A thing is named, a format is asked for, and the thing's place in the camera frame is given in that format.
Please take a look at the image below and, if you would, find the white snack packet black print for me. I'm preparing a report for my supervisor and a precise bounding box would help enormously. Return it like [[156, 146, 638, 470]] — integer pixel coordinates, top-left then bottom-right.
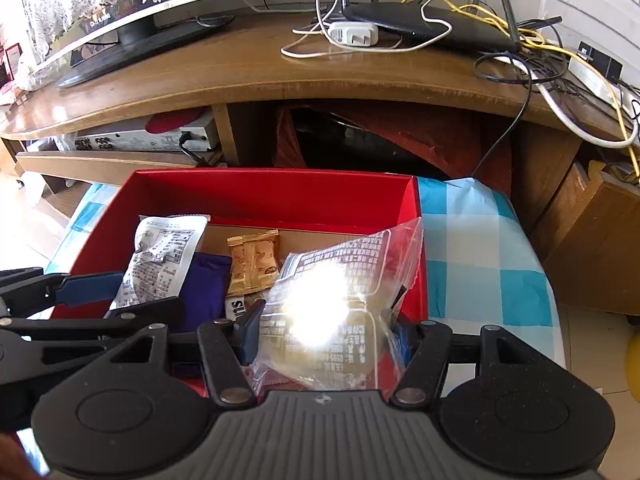
[[107, 215, 210, 311]]

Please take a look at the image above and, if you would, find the red round disc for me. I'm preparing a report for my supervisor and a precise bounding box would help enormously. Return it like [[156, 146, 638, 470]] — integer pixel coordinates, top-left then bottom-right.
[[145, 112, 202, 134]]

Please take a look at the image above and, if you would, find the thin white cable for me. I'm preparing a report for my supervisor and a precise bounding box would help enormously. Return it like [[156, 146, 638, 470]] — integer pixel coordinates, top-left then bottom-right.
[[280, 0, 451, 59]]

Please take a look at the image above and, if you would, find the thick white cable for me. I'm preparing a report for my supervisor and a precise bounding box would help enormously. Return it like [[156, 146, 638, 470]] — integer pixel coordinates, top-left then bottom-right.
[[537, 82, 640, 149]]

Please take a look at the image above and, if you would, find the brown cardboard box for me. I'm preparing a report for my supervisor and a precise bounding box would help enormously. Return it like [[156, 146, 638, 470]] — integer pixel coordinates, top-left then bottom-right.
[[532, 160, 640, 317]]

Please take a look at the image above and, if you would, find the blue and white checkered tablecloth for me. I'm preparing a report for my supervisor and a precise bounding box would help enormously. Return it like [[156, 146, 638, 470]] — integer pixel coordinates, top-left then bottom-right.
[[45, 177, 568, 391]]

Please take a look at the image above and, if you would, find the white power strip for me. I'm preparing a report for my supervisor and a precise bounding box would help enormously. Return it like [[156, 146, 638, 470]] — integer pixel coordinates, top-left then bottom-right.
[[567, 40, 640, 116]]

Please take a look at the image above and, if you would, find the white power adapter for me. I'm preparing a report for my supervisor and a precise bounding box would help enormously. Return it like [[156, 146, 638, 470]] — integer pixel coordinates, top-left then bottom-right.
[[327, 21, 380, 47]]

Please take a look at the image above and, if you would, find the yellow cable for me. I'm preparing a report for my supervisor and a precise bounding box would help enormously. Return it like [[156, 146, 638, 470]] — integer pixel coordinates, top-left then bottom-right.
[[402, 0, 640, 181]]

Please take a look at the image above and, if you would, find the snack packet with large letters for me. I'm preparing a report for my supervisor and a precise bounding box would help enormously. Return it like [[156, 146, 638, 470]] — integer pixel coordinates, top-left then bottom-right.
[[225, 296, 266, 322]]

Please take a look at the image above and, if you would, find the black router with antennas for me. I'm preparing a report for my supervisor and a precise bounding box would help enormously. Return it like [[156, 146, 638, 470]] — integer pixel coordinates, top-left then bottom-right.
[[332, 0, 523, 54]]

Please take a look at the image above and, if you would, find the wooden tv stand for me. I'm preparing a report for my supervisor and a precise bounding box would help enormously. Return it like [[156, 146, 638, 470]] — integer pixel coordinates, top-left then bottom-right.
[[0, 10, 640, 316]]

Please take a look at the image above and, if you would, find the gold snack packet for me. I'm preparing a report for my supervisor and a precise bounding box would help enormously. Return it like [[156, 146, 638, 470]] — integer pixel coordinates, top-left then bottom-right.
[[226, 228, 281, 297]]

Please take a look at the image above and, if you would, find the yellow round object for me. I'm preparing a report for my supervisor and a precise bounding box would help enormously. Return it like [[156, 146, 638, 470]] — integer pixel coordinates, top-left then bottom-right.
[[625, 335, 640, 382]]

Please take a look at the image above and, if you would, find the red cardboard box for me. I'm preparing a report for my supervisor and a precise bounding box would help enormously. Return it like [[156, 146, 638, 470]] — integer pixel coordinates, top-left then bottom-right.
[[50, 169, 430, 398]]

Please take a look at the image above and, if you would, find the purple snack packet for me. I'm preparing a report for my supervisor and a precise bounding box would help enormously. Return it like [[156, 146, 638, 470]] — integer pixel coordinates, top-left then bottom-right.
[[177, 252, 233, 333]]

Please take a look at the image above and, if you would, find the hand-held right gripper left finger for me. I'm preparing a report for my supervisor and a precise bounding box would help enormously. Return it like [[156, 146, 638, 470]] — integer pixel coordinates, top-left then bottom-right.
[[107, 300, 266, 406]]

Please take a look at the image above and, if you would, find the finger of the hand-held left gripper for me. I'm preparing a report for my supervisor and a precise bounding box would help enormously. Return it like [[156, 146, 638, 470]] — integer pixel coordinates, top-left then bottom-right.
[[0, 267, 126, 318], [0, 296, 186, 348]]

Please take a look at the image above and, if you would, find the black cable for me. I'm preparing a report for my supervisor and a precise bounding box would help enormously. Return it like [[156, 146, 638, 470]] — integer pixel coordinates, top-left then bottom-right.
[[472, 52, 566, 177]]

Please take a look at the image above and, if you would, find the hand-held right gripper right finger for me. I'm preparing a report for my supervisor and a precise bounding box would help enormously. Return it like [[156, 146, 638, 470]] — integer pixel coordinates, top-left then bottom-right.
[[387, 319, 546, 406]]

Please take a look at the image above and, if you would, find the clear pastry packet black print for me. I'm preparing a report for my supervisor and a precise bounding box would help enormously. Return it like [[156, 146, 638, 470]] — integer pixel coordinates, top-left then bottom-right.
[[250, 217, 426, 393]]

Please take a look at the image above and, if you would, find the silver audio device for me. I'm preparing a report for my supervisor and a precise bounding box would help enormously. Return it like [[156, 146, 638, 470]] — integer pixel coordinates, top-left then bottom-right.
[[75, 110, 222, 154]]

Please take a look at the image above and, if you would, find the red cloth bag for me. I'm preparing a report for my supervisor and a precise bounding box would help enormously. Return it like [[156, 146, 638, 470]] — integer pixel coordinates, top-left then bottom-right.
[[275, 105, 511, 182]]

